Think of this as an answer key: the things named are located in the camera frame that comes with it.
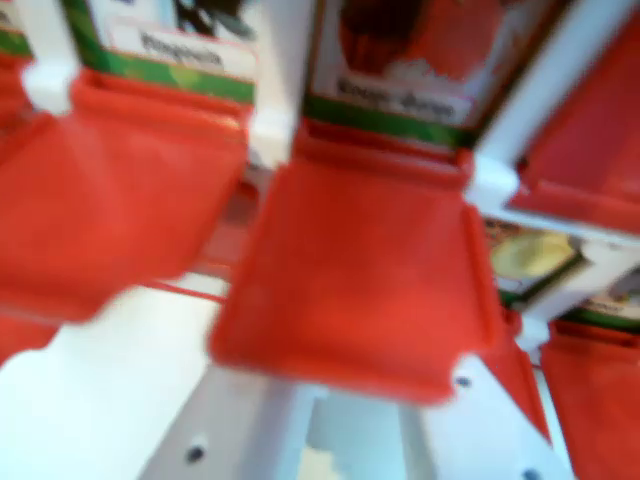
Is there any penguin picture card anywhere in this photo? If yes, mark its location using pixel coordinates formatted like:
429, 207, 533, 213
62, 0, 262, 105

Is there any robin picture card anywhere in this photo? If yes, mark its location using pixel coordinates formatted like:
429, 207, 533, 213
302, 0, 509, 149

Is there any red and white game board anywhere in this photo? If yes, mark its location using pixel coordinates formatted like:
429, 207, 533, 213
0, 0, 640, 480

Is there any red board flap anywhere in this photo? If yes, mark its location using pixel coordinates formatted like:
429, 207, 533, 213
540, 319, 640, 480
208, 162, 504, 405
0, 99, 251, 324
505, 14, 640, 235

